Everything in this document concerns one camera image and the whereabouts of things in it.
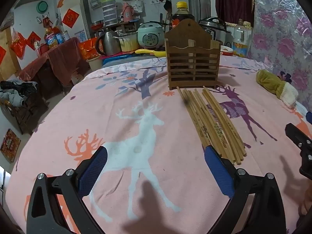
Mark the clear plastic oil bottle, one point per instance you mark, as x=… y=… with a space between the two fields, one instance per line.
x=241 y=41

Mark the bundle of wooden chopsticks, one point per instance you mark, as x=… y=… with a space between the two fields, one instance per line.
x=212 y=124

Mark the blue label oil bottle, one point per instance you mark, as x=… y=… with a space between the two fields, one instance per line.
x=51 y=39

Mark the white refrigerator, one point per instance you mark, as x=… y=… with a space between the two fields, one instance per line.
x=80 y=29

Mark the stacked steel food carrier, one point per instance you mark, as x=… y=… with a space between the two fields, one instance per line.
x=109 y=12

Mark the green round plate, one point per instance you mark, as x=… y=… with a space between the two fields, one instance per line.
x=42 y=7

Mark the floral plastic wall sheet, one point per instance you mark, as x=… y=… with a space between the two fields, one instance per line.
x=280 y=29

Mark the blue plastic tray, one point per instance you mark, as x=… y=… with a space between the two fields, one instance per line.
x=117 y=58

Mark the red metal bowl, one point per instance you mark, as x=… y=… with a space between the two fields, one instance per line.
x=97 y=24

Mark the pink deer-print cloth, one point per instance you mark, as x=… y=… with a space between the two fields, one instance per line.
x=146 y=126

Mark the yellow plastic ladle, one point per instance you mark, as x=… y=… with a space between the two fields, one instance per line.
x=150 y=52

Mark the red plastic bag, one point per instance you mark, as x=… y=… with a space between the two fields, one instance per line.
x=18 y=45

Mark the red white bowl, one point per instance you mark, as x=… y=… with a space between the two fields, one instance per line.
x=226 y=51

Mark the blue white tin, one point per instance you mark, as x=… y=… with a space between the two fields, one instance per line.
x=66 y=36
x=60 y=39

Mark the white green rice cooker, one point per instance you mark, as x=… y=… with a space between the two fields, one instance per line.
x=150 y=36

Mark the wooden chopstick holder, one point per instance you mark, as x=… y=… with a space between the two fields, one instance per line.
x=192 y=53

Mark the pile of dark clothes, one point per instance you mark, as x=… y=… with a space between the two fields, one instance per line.
x=17 y=90

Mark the red printed flat box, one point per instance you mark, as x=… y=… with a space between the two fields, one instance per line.
x=9 y=145

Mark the red gift box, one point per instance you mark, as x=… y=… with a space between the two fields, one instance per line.
x=89 y=48

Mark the pink thermos jug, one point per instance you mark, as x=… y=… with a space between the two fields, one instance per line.
x=128 y=13

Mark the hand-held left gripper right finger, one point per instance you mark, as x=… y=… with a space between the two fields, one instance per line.
x=217 y=170

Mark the dark soy sauce bottle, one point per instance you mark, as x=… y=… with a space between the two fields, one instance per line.
x=181 y=13

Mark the white bucket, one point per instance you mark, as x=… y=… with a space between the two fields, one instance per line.
x=94 y=63

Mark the olive green fleece mitten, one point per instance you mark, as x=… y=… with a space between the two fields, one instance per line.
x=270 y=81

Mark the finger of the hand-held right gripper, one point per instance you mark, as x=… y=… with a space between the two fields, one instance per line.
x=296 y=135
x=309 y=117

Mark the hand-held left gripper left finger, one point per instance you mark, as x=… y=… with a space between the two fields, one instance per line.
x=93 y=170

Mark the red-brown cloth-covered table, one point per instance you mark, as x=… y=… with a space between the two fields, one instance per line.
x=58 y=58

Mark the cream cooking pot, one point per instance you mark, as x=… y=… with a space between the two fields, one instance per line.
x=128 y=43

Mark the stainless steel kettle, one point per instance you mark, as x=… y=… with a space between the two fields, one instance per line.
x=108 y=42

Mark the red diamond paper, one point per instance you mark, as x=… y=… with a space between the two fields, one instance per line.
x=70 y=18
x=33 y=40
x=2 y=54

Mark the black silver pressure cooker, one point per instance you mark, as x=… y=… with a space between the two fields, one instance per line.
x=214 y=26

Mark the dark red curtain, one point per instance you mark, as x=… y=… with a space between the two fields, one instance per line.
x=232 y=0

